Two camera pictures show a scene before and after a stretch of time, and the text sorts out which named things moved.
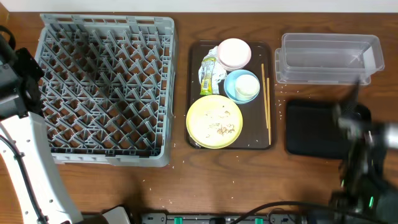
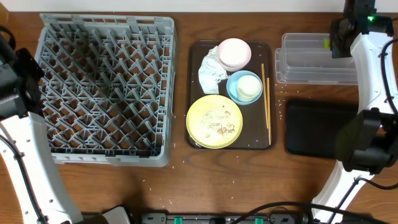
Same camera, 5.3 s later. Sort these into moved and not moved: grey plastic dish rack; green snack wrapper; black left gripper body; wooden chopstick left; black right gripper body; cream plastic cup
Moved: black right gripper body; green snack wrapper
Not moved: black left gripper body; cream plastic cup; wooden chopstick left; grey plastic dish rack
